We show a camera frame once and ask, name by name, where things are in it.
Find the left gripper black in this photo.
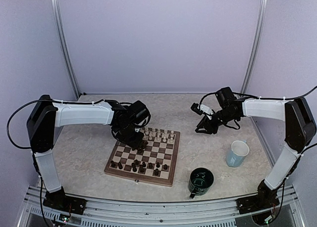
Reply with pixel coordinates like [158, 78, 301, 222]
[115, 123, 145, 148]

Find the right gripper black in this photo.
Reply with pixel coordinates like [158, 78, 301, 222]
[195, 107, 237, 134]

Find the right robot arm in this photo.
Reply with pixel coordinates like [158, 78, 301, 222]
[191, 94, 317, 209]

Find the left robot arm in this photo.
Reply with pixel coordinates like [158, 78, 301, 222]
[27, 95, 151, 210]

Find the light blue mug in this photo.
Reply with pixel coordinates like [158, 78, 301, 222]
[225, 140, 250, 168]

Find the dark pawn standing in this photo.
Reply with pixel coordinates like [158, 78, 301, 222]
[131, 160, 139, 172]

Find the dark rook at corner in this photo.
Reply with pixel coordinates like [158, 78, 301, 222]
[110, 160, 116, 168]

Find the wooden chessboard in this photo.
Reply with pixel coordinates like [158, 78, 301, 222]
[104, 127, 181, 187]

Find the dark green mug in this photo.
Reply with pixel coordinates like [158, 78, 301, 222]
[188, 167, 214, 199]

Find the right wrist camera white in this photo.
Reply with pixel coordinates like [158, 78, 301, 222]
[191, 103, 214, 117]

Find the right aluminium post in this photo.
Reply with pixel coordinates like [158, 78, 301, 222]
[240, 0, 268, 93]

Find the aluminium post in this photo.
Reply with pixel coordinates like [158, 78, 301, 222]
[51, 0, 81, 99]
[240, 0, 268, 93]

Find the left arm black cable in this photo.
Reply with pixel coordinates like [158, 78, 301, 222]
[6, 99, 62, 150]

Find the aluminium front rail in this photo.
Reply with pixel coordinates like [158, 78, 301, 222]
[17, 184, 305, 227]

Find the left aluminium post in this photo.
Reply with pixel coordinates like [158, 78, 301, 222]
[51, 0, 81, 99]

